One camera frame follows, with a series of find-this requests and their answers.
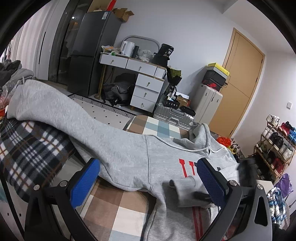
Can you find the white desk with drawers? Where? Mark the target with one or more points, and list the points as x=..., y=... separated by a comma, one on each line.
x=149, y=82

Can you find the black bag under desk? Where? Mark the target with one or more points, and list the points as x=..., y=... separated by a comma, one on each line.
x=120, y=92

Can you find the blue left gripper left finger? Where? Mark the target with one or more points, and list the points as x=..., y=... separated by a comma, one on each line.
x=82, y=181

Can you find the wooden shoe rack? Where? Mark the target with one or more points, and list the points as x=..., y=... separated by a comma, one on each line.
x=275, y=149

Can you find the wooden door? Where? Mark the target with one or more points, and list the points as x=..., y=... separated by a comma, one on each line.
x=244, y=61

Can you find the black white plaid blanket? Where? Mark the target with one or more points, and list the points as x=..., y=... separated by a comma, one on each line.
x=32, y=153

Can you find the cardboard box on refrigerator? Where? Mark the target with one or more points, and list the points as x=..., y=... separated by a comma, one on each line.
x=123, y=14

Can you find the yellow black shoe box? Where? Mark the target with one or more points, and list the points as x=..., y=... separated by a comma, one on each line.
x=215, y=76

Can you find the brown blue checkered bedsheet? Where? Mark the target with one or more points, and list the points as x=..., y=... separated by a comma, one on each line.
x=113, y=214

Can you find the silver aluminium suitcase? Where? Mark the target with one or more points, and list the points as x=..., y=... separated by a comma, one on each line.
x=173, y=116

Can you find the white electric kettle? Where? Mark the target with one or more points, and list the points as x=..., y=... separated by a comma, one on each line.
x=127, y=48

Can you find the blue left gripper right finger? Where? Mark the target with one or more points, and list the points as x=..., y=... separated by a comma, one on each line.
x=213, y=181

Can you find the grey hoodie with red print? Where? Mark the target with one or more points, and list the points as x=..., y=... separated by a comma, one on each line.
x=164, y=167

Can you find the white upright suitcase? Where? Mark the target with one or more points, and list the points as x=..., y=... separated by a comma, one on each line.
x=205, y=103

